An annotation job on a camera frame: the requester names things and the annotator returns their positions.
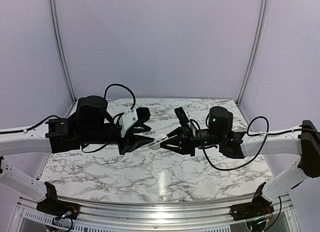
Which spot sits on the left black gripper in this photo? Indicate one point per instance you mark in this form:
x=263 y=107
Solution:
x=133 y=140

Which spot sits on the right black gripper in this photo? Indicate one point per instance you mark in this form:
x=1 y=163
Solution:
x=186 y=142

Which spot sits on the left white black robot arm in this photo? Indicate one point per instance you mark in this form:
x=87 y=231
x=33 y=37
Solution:
x=91 y=124

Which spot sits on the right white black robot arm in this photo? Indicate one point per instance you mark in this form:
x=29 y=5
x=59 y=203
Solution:
x=302 y=140

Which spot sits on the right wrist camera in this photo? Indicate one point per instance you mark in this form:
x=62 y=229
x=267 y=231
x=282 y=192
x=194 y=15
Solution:
x=184 y=121

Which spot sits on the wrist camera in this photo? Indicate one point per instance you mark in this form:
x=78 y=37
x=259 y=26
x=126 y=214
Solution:
x=184 y=121
x=134 y=118

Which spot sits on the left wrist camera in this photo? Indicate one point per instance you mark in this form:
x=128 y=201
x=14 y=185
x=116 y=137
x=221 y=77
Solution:
x=134 y=118

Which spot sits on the aluminium front rail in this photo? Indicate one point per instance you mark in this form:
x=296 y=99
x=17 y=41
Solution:
x=200 y=216

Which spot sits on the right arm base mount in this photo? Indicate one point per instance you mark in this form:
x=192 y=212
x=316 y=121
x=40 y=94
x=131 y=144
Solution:
x=259 y=206

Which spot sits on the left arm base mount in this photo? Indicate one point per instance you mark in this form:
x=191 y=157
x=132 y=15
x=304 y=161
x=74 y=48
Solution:
x=53 y=206

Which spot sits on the right aluminium corner post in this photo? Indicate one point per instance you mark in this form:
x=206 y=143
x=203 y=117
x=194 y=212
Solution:
x=254 y=50

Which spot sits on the aluminium corner post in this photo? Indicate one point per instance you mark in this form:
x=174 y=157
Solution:
x=60 y=50
x=254 y=50

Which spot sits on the left aluminium corner post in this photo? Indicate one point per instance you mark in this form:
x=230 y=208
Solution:
x=60 y=50

